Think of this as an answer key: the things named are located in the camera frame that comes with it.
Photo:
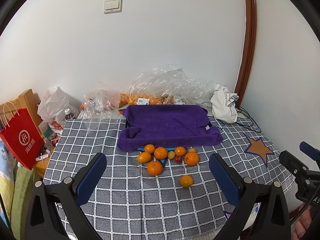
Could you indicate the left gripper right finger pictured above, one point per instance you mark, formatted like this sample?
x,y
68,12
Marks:
x,y
272,220

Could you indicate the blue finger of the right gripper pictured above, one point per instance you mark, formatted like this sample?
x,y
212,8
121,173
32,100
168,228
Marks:
x,y
310,151

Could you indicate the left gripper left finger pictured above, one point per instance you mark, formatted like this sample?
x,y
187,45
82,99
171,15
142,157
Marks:
x,y
43,220

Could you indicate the lone orange front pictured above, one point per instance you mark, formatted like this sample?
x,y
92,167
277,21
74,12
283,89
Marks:
x,y
186,181

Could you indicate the large orange with stem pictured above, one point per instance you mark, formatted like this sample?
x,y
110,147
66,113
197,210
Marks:
x,y
191,158

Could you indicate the small orange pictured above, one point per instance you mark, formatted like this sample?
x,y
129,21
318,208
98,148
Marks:
x,y
150,148

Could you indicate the orange tangerine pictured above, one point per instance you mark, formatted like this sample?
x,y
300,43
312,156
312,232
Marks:
x,y
144,157

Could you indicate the green yellow cushion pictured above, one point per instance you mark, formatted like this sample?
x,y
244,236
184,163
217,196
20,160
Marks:
x,y
16,196

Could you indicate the grey checked tablecloth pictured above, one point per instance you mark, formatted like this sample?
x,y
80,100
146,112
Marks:
x,y
128,203

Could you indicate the small red apple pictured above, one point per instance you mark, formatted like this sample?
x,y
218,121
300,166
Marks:
x,y
178,159

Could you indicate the small yellow green fruit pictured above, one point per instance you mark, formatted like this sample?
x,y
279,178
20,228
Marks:
x,y
171,155

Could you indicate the white crumpled cloth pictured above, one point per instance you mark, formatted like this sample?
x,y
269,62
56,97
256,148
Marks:
x,y
223,104

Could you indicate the red paper shopping bag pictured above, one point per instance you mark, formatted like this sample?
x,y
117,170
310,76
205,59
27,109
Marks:
x,y
21,137

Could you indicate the purple towel on tray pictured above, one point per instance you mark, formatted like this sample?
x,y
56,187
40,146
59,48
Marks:
x,y
167,126

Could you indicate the plastic drink bottle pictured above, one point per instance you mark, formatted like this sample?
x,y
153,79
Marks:
x,y
69,115

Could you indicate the white plastic bag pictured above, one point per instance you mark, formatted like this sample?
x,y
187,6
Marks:
x,y
53,105

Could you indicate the small clear plastic bag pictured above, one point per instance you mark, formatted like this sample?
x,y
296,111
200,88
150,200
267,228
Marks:
x,y
100,105

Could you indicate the large clear plastic bag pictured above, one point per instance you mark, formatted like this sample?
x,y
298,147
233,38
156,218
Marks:
x,y
170,84

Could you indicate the bag of oranges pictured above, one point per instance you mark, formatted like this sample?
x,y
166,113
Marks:
x,y
138,99

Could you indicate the brown wooden door frame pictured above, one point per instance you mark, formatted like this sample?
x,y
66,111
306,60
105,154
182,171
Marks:
x,y
248,49

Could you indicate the white wall light switch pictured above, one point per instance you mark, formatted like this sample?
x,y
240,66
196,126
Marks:
x,y
112,6

